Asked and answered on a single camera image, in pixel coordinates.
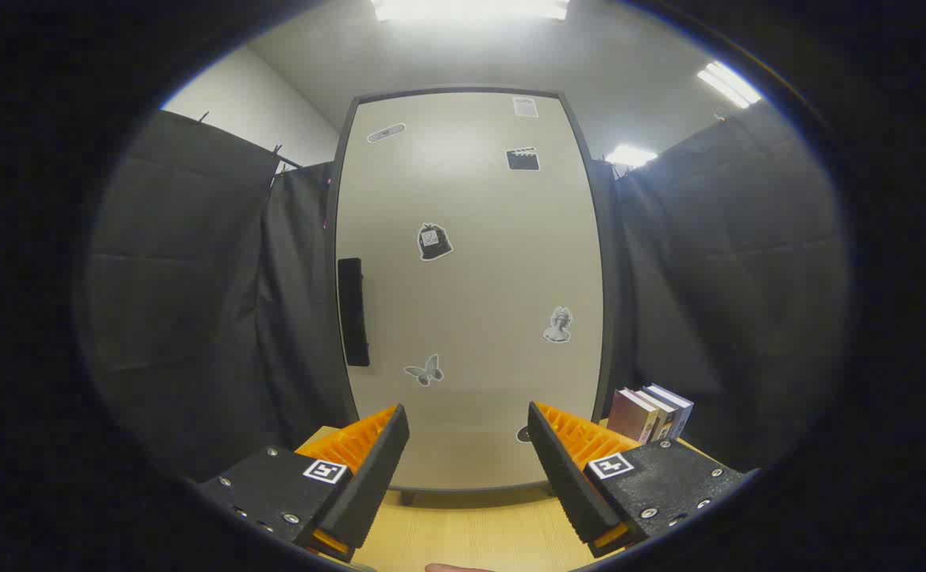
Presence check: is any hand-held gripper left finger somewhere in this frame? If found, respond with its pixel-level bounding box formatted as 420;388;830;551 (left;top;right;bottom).
197;404;411;563

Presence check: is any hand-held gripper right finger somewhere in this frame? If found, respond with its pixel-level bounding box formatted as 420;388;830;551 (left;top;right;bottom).
527;401;750;558

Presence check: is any black door handle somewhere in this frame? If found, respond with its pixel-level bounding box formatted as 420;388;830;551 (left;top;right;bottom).
338;257;371;367

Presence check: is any beige cabinet door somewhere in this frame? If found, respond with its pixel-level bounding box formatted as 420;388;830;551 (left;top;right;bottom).
334;90;607;491

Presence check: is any maroon covered book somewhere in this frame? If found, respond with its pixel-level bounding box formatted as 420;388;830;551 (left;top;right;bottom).
608;389;658;444

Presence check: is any beige covered book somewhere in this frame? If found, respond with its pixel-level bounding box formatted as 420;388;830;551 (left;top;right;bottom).
636;387;678;442

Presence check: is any blue-grey covered book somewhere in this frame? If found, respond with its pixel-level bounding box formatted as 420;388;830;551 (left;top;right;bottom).
646;384;694;439

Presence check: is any black backdrop cloth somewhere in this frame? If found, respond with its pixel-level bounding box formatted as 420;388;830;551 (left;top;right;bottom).
86;99;849;485

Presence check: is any ceiling light panel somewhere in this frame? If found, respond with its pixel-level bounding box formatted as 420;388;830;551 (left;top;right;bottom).
606;144;658;168
697;62;763;109
372;0;571;22

